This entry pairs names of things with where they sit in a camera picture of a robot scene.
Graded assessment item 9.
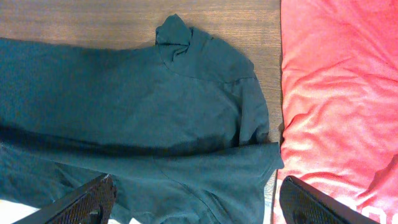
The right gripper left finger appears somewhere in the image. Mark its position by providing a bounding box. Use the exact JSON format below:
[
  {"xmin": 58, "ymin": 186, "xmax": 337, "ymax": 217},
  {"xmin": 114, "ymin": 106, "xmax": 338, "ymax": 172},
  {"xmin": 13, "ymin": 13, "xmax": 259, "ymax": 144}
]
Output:
[{"xmin": 14, "ymin": 174, "xmax": 117, "ymax": 224}]

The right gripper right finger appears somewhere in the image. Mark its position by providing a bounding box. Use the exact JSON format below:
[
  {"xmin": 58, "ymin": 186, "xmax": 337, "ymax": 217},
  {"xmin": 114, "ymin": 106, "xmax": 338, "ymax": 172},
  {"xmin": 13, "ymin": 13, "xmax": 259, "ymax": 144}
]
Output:
[{"xmin": 279, "ymin": 175, "xmax": 377, "ymax": 224}]

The dark green Nike t-shirt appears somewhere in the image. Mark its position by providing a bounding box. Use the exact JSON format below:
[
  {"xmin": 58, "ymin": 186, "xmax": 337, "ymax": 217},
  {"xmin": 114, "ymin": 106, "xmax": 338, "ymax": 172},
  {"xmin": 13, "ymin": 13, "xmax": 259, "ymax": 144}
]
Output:
[{"xmin": 1, "ymin": 15, "xmax": 284, "ymax": 223}]

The red soccer t-shirt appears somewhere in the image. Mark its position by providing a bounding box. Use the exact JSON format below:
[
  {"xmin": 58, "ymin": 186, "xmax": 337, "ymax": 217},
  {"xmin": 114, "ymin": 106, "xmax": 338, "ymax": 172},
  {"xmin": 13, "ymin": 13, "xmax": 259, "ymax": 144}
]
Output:
[{"xmin": 276, "ymin": 0, "xmax": 397, "ymax": 223}]

